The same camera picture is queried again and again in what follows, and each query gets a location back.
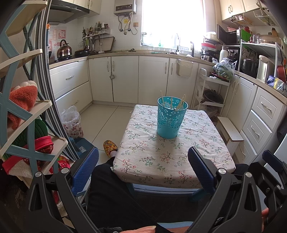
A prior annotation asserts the white blue shelf rack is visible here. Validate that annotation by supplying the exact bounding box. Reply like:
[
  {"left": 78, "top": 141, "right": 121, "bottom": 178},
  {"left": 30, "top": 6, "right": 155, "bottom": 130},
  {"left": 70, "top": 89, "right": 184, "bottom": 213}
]
[{"left": 1, "top": 1, "right": 68, "bottom": 186}]

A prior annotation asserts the wall water heater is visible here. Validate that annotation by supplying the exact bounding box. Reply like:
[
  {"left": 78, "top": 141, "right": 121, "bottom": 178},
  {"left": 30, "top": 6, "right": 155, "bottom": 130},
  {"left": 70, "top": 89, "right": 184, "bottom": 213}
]
[{"left": 114, "top": 0, "right": 137, "bottom": 16}]

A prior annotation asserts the orange plush toy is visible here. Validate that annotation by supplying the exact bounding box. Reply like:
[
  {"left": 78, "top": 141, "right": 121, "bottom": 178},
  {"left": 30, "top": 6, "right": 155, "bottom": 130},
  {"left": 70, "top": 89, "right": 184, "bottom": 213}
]
[{"left": 7, "top": 81, "right": 37, "bottom": 130}]

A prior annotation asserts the white thermos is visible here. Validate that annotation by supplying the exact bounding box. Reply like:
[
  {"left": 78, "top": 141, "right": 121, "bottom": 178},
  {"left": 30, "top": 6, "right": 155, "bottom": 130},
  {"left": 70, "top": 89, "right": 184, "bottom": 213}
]
[{"left": 219, "top": 46, "right": 230, "bottom": 62}]

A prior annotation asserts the white trolley shelf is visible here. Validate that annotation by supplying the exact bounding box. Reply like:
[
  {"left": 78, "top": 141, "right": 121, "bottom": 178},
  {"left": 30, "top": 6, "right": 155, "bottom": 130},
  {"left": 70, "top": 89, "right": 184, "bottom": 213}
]
[{"left": 192, "top": 68, "right": 231, "bottom": 116}]

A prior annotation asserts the copper kettle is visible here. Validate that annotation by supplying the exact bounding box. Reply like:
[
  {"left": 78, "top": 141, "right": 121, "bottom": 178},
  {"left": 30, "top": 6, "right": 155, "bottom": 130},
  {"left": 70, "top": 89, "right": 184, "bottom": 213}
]
[{"left": 57, "top": 39, "right": 72, "bottom": 60}]

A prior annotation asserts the blue dustpan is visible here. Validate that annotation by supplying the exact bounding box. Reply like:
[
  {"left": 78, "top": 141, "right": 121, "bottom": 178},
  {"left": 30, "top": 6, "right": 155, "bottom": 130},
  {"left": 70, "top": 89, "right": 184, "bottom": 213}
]
[{"left": 69, "top": 137, "right": 94, "bottom": 158}]

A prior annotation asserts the teal perforated basket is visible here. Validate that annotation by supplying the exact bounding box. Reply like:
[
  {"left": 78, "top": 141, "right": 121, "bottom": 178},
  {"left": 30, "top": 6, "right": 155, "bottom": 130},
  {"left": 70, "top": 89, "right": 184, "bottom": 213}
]
[{"left": 157, "top": 96, "right": 188, "bottom": 139}]

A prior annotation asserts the person left hand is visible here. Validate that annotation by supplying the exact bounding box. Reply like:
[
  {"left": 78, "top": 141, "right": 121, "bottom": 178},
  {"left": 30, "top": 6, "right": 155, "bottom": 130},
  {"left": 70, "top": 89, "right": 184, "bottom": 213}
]
[{"left": 121, "top": 226, "right": 156, "bottom": 233}]

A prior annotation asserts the floral tablecloth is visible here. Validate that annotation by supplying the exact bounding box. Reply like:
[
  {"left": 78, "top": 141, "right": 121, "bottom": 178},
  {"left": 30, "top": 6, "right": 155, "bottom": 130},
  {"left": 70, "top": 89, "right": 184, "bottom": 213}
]
[{"left": 112, "top": 104, "right": 236, "bottom": 188}]

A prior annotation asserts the green vegetable bag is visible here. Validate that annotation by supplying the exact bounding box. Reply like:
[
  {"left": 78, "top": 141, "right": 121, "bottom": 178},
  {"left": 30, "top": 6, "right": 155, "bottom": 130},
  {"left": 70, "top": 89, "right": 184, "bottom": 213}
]
[{"left": 213, "top": 58, "right": 237, "bottom": 81}]

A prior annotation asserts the person right hand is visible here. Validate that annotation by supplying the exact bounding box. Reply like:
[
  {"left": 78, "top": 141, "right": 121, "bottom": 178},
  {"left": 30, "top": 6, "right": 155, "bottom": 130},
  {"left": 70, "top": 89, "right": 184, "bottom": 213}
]
[{"left": 261, "top": 208, "right": 269, "bottom": 232}]

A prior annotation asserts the white step stool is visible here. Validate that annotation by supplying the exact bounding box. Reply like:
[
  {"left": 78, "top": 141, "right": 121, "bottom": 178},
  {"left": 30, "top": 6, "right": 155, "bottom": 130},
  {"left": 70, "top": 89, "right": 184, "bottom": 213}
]
[{"left": 216, "top": 116, "right": 244, "bottom": 156}]

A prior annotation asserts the yellow slipper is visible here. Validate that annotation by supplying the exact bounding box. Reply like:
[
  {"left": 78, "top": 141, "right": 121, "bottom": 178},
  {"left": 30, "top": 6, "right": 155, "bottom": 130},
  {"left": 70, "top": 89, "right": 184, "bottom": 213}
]
[{"left": 103, "top": 140, "right": 118, "bottom": 158}]

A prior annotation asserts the range hood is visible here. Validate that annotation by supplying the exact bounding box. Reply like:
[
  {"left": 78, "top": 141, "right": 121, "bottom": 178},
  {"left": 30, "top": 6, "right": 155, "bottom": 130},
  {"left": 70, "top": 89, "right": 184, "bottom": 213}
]
[{"left": 48, "top": 0, "right": 90, "bottom": 25}]

